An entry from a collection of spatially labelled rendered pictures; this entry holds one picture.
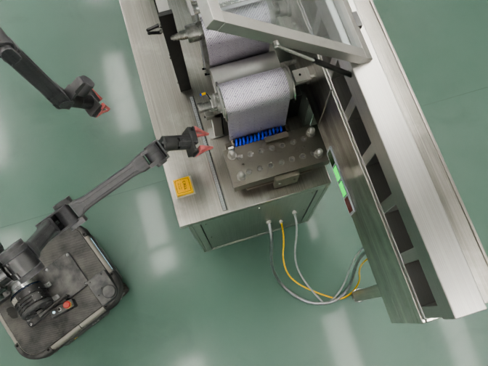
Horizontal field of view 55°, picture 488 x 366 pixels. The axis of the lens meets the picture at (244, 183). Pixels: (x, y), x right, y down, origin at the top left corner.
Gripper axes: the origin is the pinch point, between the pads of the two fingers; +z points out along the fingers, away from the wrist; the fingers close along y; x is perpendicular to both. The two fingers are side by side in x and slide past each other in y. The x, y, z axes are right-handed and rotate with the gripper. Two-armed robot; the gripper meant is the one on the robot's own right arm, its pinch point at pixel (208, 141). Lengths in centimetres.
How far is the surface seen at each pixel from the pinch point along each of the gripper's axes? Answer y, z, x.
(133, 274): 23, 0, -124
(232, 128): 0.3, 5.3, 10.4
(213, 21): 15, -43, 83
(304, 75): -5.2, 22.7, 38.2
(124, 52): -123, 24, -109
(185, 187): 10.9, -4.9, -20.4
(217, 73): -18.2, 0.4, 18.9
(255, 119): 0.3, 12.3, 16.8
